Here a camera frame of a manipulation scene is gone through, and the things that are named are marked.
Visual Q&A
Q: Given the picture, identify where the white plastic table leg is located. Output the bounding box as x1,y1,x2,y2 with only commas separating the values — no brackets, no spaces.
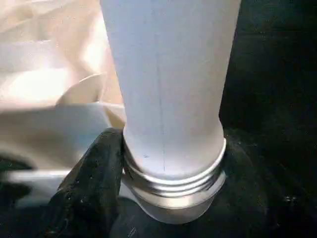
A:
100,0,242,225

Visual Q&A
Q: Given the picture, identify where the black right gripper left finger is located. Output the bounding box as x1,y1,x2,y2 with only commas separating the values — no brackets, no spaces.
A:
41,127,125,238

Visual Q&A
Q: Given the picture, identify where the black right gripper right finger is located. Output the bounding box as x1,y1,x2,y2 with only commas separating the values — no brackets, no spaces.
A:
219,137,317,238

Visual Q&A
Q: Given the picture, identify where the black work mat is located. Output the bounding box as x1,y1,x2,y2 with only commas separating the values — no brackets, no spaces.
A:
0,0,317,238

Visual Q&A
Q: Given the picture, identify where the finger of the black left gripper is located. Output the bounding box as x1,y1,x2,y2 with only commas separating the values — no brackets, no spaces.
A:
0,151,33,173

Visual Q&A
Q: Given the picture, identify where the white plastic table top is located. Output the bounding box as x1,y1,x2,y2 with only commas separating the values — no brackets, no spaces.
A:
0,0,131,208

